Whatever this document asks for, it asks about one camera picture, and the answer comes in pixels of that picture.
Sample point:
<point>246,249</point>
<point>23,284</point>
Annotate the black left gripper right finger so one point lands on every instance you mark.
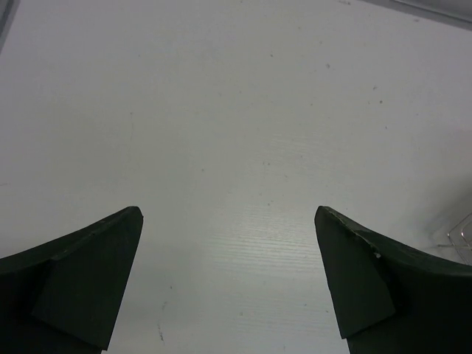
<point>389,297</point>

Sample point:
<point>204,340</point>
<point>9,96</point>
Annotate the clear wire dish rack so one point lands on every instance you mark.
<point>460,234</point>

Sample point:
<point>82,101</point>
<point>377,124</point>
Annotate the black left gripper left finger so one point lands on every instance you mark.
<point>64,296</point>

